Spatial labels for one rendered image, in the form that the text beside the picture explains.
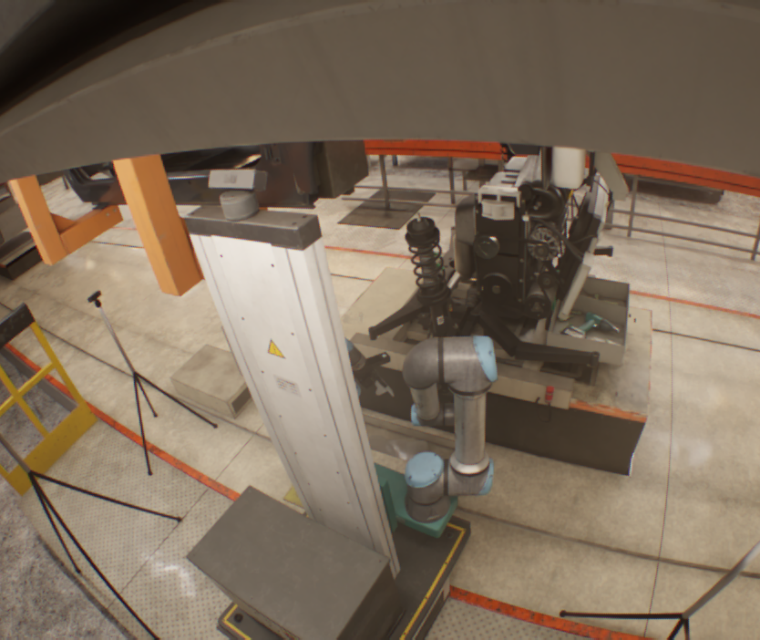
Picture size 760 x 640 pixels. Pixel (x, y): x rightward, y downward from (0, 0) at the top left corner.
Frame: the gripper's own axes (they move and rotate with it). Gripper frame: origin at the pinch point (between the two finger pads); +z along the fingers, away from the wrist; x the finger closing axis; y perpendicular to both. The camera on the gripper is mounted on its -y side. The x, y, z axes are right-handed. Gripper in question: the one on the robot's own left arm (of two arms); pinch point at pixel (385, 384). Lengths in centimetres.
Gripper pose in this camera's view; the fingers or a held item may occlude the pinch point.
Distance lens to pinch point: 199.7
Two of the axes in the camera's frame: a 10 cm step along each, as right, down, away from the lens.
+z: 4.6, 5.5, 7.0
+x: 4.7, 5.1, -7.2
